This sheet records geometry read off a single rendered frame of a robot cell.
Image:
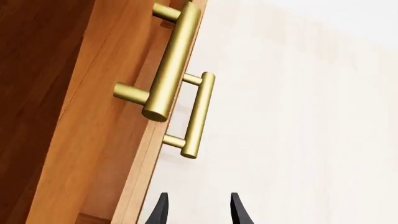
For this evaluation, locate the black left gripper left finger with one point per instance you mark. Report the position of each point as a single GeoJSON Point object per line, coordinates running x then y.
{"type": "Point", "coordinates": [159, 211]}

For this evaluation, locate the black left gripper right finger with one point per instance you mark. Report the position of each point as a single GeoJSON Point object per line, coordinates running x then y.
{"type": "Point", "coordinates": [240, 211]}

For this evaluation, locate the wooden cabinet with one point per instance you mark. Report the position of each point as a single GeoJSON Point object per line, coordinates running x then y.
{"type": "Point", "coordinates": [31, 70]}

